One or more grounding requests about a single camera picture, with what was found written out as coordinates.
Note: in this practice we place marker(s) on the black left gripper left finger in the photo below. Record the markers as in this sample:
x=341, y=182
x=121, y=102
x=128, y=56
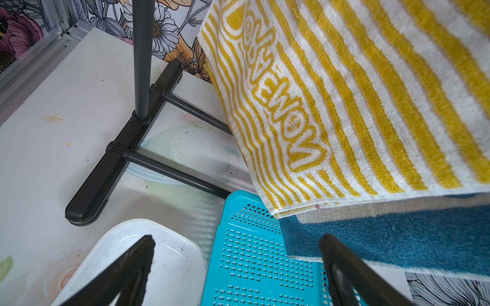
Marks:
x=123, y=281

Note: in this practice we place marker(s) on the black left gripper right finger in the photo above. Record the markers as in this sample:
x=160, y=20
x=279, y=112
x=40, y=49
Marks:
x=347, y=274

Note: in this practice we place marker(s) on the teal plastic basket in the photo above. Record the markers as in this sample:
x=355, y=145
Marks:
x=249, y=264

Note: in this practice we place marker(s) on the black clothes rack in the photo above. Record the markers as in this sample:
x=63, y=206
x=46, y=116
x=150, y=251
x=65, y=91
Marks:
x=90, y=200

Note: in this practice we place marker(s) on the white plastic tray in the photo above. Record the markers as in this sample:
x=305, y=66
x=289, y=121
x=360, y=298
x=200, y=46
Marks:
x=178, y=267

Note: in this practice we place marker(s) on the blue and beige towel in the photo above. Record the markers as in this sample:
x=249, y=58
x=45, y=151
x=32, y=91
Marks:
x=441, y=235

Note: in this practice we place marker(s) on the yellow striped towel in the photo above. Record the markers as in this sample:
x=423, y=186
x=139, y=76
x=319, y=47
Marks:
x=337, y=103

